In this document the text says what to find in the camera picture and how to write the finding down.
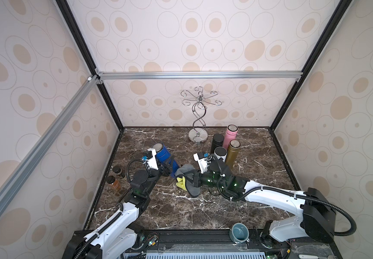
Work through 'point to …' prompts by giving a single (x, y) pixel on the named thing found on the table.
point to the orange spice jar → (116, 185)
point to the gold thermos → (233, 151)
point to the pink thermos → (231, 133)
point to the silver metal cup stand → (199, 134)
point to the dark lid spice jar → (118, 171)
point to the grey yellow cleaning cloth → (185, 183)
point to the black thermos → (218, 141)
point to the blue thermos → (163, 155)
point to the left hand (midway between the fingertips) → (173, 154)
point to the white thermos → (221, 152)
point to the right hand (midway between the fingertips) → (188, 172)
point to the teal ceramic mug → (239, 233)
